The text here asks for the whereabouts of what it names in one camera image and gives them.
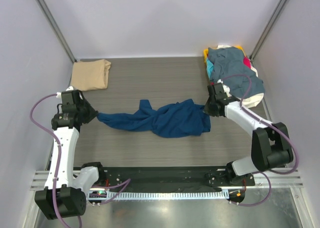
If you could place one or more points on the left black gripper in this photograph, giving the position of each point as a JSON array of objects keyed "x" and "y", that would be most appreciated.
[{"x": 93, "y": 113}]

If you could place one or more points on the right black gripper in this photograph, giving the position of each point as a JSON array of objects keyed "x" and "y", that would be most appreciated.
[{"x": 208, "y": 111}]

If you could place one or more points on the dark blue t shirt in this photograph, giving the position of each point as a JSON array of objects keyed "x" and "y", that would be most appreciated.
[{"x": 175, "y": 120}]

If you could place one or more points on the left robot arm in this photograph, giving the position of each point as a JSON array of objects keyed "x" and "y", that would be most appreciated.
[{"x": 65, "y": 194}]

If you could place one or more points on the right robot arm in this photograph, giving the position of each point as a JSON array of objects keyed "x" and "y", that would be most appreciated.
[{"x": 270, "y": 147}]

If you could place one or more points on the white cloth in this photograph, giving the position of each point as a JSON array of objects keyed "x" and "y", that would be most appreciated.
[{"x": 254, "y": 100}]

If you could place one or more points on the cyan t shirt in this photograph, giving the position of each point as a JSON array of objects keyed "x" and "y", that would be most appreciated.
[{"x": 209, "y": 68}]

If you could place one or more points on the folded beige t shirt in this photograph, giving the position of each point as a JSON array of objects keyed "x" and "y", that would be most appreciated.
[{"x": 92, "y": 75}]

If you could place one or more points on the pink red t shirt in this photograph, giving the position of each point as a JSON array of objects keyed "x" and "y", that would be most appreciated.
[{"x": 246, "y": 62}]

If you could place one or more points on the yellow plastic bin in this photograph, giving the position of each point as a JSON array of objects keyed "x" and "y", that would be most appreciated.
[{"x": 206, "y": 51}]

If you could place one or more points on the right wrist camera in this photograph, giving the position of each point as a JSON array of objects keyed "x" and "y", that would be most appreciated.
[{"x": 226, "y": 89}]

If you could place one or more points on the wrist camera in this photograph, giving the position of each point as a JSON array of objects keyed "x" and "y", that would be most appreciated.
[
  {"x": 226, "y": 89},
  {"x": 59, "y": 94}
]

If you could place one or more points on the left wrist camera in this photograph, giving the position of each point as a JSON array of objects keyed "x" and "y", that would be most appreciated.
[{"x": 59, "y": 94}]

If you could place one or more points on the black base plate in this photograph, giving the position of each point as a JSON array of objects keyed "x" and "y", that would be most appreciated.
[{"x": 171, "y": 179}]

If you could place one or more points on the slotted cable duct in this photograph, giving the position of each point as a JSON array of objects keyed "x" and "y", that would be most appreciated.
[{"x": 100, "y": 195}]

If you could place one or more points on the aluminium frame rail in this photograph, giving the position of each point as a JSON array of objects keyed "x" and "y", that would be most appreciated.
[{"x": 280, "y": 179}]

